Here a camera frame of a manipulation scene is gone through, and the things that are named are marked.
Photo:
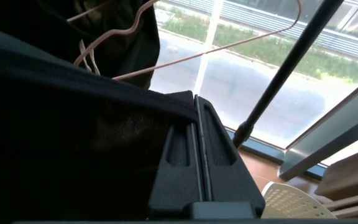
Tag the beige curtain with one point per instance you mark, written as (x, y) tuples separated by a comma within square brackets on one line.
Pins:
[(353, 183)]

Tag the black garment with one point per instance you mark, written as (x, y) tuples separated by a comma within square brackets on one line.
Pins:
[(57, 140)]

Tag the black shorts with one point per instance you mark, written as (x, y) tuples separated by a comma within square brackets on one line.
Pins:
[(126, 46)]

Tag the pink clothes hanger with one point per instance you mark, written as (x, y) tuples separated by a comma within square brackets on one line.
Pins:
[(85, 12), (197, 55)]

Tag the black clothes rack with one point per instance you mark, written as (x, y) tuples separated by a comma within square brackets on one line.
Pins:
[(284, 71)]

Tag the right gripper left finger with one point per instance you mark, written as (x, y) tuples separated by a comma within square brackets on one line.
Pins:
[(172, 186)]

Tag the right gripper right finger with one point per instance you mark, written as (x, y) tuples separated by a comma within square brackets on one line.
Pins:
[(235, 186)]

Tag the white laundry basket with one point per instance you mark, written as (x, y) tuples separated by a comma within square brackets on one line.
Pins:
[(291, 202)]

